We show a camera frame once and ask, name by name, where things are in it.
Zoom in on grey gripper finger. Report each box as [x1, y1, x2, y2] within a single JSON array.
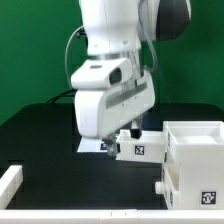
[[130, 117, 142, 139], [103, 136, 119, 157]]

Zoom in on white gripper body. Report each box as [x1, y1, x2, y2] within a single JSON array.
[[73, 70, 156, 140]]

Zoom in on large white drawer housing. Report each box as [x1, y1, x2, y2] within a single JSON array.
[[162, 121, 224, 210]]

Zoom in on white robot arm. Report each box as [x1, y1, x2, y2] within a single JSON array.
[[71, 0, 191, 156]]

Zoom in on flat white marker plate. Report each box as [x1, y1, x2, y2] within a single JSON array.
[[77, 137, 107, 153]]

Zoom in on black cables at base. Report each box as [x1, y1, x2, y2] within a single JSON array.
[[46, 89, 77, 105]]

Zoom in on grey camera cable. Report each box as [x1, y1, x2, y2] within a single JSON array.
[[64, 25, 86, 98]]

